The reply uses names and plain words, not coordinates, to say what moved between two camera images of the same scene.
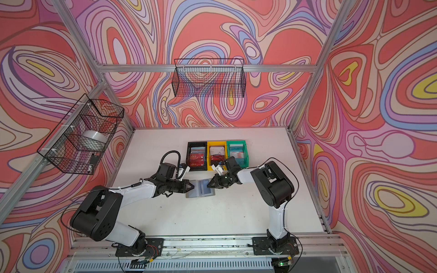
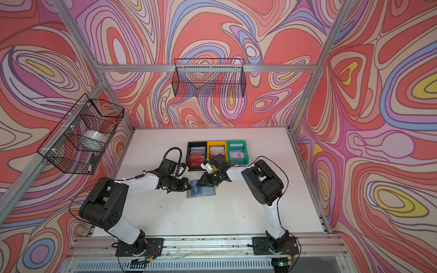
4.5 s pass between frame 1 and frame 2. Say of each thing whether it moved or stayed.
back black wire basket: stayed
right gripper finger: moved
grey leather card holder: stayed
